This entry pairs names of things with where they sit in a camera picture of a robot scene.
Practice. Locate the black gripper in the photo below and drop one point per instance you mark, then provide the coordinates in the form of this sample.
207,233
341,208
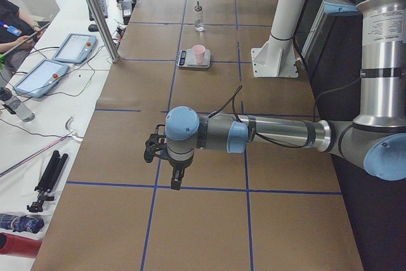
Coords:
179,166

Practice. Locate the black keyboard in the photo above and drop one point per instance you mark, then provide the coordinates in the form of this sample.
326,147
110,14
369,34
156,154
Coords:
103,6

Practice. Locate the black folded tripod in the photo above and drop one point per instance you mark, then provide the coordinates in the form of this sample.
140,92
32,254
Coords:
48,181

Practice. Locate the pink plastic cup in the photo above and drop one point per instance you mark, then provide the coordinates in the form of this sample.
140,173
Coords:
198,51

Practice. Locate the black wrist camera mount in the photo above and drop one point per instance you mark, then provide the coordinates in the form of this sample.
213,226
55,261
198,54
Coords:
153,144

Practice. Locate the seated person in black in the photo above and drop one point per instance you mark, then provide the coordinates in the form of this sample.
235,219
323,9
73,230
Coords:
17,26

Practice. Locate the black computer mouse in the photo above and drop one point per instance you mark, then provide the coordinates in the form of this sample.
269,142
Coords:
93,28

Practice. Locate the blue teach pendant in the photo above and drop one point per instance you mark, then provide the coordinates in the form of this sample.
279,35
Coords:
41,78
75,48

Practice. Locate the grey digital kitchen scale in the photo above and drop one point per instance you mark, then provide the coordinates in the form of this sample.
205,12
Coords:
186,60

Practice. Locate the thin metal rod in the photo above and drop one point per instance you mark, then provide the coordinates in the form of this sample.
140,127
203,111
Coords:
23,161

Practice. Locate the white metal hook tool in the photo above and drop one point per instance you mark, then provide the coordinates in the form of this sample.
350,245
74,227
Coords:
72,133

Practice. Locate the lower blue teach pendant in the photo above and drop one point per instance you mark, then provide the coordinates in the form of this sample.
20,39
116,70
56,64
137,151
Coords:
41,78

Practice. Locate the red cylinder bottle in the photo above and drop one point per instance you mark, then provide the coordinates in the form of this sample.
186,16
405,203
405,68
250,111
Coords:
15,245

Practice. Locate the aluminium frame post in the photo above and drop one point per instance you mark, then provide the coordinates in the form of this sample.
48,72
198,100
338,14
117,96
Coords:
103,30

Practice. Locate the clear plastic water bottle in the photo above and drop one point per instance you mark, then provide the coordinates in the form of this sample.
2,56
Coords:
15,106

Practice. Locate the glass sauce dispenser bottle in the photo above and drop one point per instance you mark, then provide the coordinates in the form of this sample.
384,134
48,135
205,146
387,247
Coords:
198,14

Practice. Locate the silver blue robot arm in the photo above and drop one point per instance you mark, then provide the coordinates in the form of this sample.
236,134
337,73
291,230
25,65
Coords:
373,141

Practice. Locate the upper blue teach pendant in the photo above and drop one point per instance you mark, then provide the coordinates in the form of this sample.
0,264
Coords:
75,48

